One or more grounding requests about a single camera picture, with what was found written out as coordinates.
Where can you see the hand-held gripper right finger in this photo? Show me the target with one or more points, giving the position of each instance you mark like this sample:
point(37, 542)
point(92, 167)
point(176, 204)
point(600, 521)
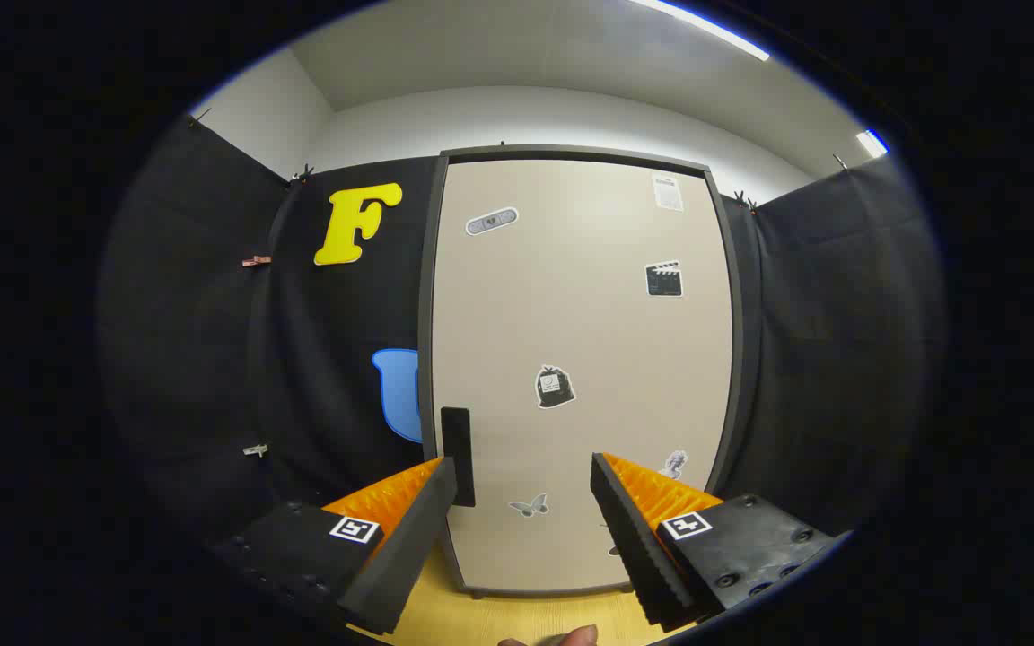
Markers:
point(634, 538)

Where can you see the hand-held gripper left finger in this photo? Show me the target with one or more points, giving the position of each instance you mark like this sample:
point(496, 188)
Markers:
point(423, 529)

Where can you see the dark grey shoe cabinet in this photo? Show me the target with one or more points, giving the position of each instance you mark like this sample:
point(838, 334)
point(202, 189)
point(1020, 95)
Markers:
point(425, 314)

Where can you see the white clothespin clip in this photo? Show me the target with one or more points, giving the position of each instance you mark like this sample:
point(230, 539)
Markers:
point(255, 449)

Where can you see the black backdrop cloth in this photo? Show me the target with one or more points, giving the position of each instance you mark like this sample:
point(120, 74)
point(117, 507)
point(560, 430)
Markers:
point(194, 314)

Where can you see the red clothespin clip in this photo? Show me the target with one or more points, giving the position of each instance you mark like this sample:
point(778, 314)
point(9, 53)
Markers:
point(256, 260)

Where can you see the short ceiling light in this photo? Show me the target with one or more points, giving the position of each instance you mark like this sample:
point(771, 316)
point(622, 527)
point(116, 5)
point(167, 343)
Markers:
point(872, 144)

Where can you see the long ceiling light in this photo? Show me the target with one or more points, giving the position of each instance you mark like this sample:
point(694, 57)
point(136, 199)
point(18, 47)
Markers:
point(705, 27)

